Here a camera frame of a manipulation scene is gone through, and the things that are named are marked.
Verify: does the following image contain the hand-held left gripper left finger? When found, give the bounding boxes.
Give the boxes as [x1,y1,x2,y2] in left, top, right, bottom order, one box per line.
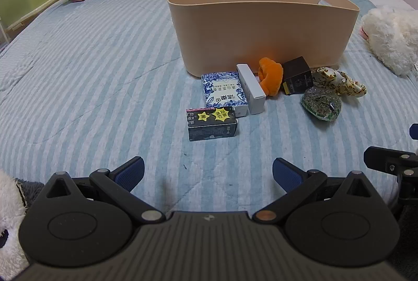
[39,156,166,224]

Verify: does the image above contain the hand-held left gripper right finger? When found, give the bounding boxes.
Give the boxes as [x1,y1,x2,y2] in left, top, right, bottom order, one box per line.
[253,157,382,224]

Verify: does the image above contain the green glitter pouch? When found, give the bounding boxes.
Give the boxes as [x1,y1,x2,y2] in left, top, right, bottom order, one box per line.
[301,87,343,122]

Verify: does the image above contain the gold white patterned pouch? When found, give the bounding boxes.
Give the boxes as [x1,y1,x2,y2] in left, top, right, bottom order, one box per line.
[311,66,367,98]

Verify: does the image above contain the black box with yellow stars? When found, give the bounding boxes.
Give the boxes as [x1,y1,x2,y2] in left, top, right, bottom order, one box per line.
[186,106,238,141]

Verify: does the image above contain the plain white box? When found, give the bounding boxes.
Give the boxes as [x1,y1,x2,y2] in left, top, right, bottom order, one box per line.
[236,63,267,115]

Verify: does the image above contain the white fluffy plush toy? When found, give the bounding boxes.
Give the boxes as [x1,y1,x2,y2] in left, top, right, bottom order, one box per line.
[361,6,418,77]

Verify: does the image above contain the small black cube box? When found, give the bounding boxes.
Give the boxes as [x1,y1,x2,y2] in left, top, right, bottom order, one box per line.
[281,56,314,95]

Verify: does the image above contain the orange plush toy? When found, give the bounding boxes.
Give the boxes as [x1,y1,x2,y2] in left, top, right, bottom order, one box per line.
[257,58,284,96]

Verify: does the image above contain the blue and white patterned box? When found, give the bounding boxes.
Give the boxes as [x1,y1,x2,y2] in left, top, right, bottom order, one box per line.
[201,71,249,118]

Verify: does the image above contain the blue striped quilt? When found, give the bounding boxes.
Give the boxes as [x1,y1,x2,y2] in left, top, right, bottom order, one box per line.
[0,0,418,237]

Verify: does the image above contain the black and white plush toy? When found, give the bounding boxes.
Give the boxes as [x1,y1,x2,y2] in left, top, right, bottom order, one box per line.
[0,169,31,272]

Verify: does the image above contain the beige plastic storage bin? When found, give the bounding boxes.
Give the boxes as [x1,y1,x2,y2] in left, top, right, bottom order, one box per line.
[166,0,361,78]

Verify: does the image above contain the cream bed rail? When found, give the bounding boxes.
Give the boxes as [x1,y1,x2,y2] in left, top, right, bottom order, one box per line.
[6,0,71,32]

